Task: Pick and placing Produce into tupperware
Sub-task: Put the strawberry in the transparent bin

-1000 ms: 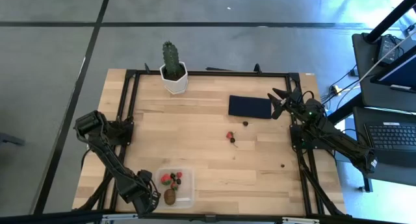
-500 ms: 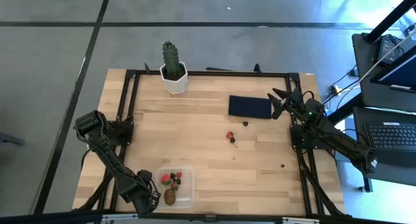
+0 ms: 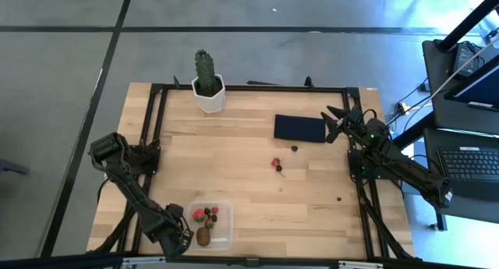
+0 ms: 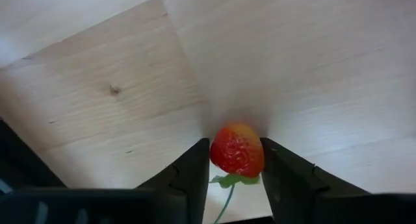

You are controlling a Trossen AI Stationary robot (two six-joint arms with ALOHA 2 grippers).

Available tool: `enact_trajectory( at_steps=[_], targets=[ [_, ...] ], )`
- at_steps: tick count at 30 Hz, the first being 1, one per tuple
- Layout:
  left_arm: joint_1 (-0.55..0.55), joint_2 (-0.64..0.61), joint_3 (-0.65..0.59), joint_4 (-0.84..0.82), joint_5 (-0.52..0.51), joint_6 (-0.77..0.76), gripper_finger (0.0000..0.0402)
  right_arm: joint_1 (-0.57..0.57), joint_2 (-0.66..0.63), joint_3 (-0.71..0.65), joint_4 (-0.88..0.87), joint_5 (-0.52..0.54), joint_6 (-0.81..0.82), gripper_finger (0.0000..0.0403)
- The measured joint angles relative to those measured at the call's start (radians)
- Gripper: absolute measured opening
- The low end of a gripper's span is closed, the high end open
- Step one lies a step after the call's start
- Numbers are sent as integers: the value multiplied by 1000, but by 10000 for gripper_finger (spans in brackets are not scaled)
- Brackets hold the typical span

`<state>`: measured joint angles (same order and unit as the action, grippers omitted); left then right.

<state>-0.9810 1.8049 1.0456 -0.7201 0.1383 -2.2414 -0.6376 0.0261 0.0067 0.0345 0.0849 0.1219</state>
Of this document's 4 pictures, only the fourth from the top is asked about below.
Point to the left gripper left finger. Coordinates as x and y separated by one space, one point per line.
190 172

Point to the red strawberry yellowish tip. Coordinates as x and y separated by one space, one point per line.
237 149

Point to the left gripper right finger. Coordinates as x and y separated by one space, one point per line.
286 178

